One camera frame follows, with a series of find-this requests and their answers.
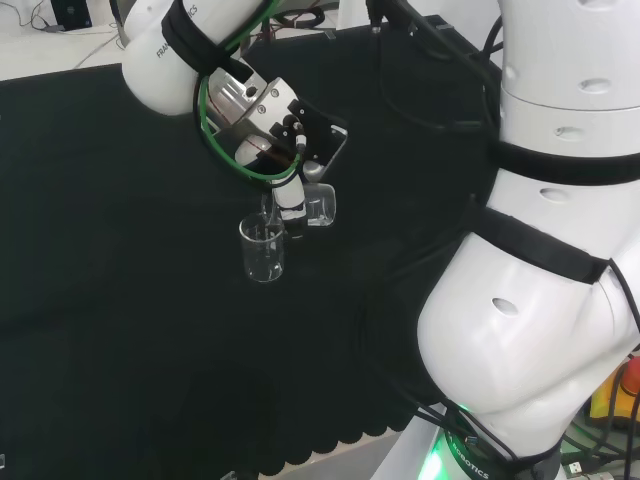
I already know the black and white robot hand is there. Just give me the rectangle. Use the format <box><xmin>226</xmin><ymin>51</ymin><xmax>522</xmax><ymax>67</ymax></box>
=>
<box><xmin>233</xmin><ymin>132</ymin><xmax>309</xmax><ymax>242</ymax></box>

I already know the clear graduated glass beaker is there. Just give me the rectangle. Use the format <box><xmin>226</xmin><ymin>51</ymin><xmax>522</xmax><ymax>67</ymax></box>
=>
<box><xmin>258</xmin><ymin>182</ymin><xmax>338</xmax><ymax>229</ymax></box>

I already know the black bench cloth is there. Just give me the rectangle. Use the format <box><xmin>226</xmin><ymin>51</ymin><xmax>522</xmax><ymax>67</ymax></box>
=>
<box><xmin>0</xmin><ymin>23</ymin><xmax>504</xmax><ymax>477</ymax></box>

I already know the black box device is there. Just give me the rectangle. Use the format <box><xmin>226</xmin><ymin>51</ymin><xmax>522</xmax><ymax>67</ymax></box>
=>
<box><xmin>49</xmin><ymin>0</ymin><xmax>94</xmax><ymax>30</ymax></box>

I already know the yellow stop button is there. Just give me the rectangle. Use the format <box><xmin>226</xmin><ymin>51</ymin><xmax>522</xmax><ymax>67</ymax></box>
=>
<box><xmin>588</xmin><ymin>352</ymin><xmax>640</xmax><ymax>432</ymax></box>

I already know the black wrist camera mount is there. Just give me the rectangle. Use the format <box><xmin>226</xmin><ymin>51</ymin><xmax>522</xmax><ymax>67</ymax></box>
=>
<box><xmin>268</xmin><ymin>98</ymin><xmax>351</xmax><ymax>184</ymax></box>

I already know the green cable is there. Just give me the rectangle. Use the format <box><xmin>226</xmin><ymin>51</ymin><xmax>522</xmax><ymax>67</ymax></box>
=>
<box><xmin>193</xmin><ymin>0</ymin><xmax>304</xmax><ymax>182</ymax></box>

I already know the black cable bundle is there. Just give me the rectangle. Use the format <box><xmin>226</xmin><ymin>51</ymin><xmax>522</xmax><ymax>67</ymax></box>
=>
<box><xmin>364</xmin><ymin>0</ymin><xmax>505</xmax><ymax>132</ymax></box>

